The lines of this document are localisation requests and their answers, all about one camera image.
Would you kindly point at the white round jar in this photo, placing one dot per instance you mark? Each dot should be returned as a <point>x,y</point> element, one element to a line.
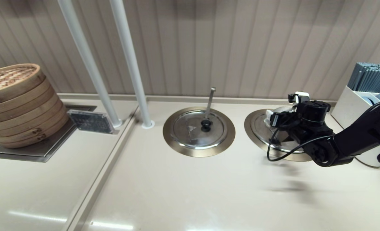
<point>366,162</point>

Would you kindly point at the bamboo steamer baskets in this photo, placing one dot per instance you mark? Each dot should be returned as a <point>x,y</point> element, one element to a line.
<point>20,106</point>

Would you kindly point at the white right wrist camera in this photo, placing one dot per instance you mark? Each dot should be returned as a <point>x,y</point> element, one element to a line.
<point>300,96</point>

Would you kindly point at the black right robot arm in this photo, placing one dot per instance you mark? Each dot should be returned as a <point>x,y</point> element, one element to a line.
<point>363,138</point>

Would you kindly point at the steel inset tray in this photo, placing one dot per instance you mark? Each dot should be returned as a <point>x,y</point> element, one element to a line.
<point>32,153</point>

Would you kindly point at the steel pot lid black knob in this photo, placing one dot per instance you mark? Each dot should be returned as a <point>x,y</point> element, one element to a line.
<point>190,128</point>
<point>260,131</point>

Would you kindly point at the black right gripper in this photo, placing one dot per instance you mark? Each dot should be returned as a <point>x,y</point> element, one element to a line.
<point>312,115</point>

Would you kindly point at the grey chopsticks bundle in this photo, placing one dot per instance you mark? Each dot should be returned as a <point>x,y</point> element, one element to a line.
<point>373,77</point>

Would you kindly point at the white metal pole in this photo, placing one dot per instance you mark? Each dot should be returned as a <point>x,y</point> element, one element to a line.
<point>90,64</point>
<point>132,64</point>

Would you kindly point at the white cutlery holder box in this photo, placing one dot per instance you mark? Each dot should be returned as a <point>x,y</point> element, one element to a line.
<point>347,106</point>

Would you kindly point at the clear acrylic label stand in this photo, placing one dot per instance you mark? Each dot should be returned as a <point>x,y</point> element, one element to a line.
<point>90,121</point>

